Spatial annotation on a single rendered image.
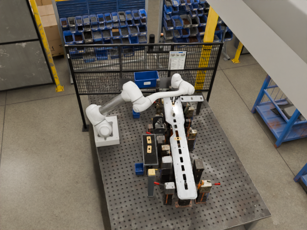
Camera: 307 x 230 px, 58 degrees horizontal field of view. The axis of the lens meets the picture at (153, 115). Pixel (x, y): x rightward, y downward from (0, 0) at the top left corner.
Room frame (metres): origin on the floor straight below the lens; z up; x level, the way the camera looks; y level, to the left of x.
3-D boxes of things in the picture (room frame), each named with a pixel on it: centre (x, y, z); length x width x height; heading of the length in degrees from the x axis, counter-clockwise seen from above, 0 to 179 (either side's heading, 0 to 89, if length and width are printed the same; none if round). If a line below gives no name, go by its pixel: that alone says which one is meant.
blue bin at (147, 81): (2.74, 0.12, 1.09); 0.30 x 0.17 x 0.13; 101
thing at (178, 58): (2.90, -0.26, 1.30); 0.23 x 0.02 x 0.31; 97
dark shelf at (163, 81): (2.75, 0.02, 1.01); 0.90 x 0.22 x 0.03; 97
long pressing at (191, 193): (1.86, -0.29, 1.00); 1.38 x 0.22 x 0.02; 7
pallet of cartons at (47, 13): (4.93, 2.34, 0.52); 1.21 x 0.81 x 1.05; 22
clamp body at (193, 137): (1.96, -0.45, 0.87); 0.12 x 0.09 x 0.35; 97
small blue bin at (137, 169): (1.62, 0.13, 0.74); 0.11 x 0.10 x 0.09; 7
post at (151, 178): (1.35, -0.01, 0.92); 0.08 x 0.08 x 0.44; 7
